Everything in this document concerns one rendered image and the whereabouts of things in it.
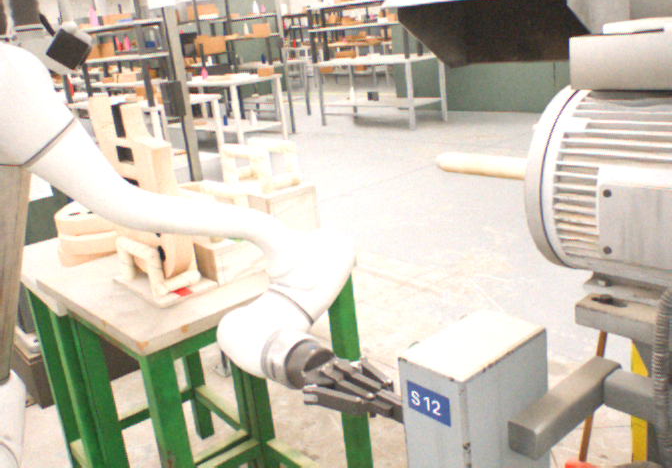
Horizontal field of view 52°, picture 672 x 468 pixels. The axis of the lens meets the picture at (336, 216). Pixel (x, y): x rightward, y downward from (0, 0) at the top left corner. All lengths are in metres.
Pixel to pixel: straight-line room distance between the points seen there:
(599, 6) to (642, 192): 0.32
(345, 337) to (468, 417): 1.00
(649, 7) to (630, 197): 0.29
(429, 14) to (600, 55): 0.40
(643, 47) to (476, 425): 0.45
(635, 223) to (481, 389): 0.25
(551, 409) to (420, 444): 0.15
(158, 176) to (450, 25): 0.67
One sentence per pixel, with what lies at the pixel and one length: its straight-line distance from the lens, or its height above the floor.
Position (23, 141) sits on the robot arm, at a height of 1.38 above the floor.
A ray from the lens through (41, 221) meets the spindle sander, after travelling 3.29.
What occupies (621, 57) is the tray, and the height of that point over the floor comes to 1.41.
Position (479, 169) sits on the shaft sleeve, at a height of 1.25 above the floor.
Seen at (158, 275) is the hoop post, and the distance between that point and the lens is 1.57.
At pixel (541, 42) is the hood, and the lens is 1.17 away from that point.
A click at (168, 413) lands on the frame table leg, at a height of 0.76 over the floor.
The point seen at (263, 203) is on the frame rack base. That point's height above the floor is 1.09.
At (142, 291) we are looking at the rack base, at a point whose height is 0.94.
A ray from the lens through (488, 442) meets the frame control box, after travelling 0.81.
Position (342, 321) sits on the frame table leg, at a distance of 1.72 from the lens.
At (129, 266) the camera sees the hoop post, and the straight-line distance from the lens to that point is 1.73.
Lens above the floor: 1.49
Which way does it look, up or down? 16 degrees down
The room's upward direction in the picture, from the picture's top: 7 degrees counter-clockwise
